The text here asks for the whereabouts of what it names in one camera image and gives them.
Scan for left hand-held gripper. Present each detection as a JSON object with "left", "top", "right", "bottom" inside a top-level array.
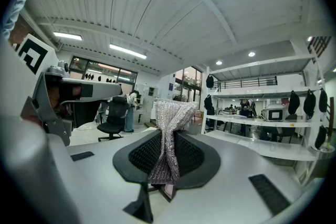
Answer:
[{"left": 2, "top": 33, "right": 123, "bottom": 146}]

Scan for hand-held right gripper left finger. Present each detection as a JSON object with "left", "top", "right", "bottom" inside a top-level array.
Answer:
[{"left": 60, "top": 129, "right": 163, "bottom": 224}]

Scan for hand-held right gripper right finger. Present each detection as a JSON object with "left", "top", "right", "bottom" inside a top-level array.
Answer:
[{"left": 149, "top": 131, "right": 311, "bottom": 224}]

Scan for silver glitter cloth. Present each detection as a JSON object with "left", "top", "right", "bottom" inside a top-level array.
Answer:
[{"left": 147, "top": 98, "right": 199, "bottom": 187}]

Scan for person's left forearm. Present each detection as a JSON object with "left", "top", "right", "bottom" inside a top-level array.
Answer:
[{"left": 8, "top": 16, "right": 32, "bottom": 47}]

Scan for person's left hand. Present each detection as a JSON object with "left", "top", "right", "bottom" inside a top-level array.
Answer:
[{"left": 48, "top": 85, "right": 63, "bottom": 111}]

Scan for black office chair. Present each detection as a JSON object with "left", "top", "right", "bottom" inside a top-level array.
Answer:
[{"left": 96, "top": 96, "right": 130, "bottom": 142}]

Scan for dark framed window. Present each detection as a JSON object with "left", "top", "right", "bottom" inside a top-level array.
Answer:
[{"left": 68, "top": 56, "right": 138, "bottom": 84}]

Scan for white metal lockers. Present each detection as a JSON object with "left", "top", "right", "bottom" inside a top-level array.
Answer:
[{"left": 135, "top": 83, "right": 159, "bottom": 124}]

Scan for long ceiling light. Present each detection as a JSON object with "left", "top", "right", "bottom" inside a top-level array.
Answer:
[
  {"left": 52, "top": 31, "right": 83, "bottom": 41},
  {"left": 109, "top": 44, "right": 148, "bottom": 60}
]

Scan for white shelving rack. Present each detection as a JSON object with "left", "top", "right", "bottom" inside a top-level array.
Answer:
[{"left": 203, "top": 54, "right": 330, "bottom": 187}]

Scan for white box appliance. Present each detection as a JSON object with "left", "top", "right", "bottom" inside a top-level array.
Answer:
[{"left": 263, "top": 104, "right": 286, "bottom": 122}]

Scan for black cap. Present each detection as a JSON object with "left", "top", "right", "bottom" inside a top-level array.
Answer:
[
  {"left": 288, "top": 90, "right": 301, "bottom": 116},
  {"left": 303, "top": 89, "right": 317, "bottom": 119},
  {"left": 205, "top": 73, "right": 215, "bottom": 89},
  {"left": 204, "top": 94, "right": 213, "bottom": 111},
  {"left": 318, "top": 88, "right": 329, "bottom": 113},
  {"left": 314, "top": 125, "right": 328, "bottom": 150}
]

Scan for black railing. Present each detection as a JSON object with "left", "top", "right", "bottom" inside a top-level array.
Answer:
[{"left": 217, "top": 76, "right": 278, "bottom": 90}]

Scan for person's light blue clothing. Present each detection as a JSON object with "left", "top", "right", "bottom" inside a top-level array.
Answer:
[{"left": 2, "top": 0, "right": 34, "bottom": 39}]

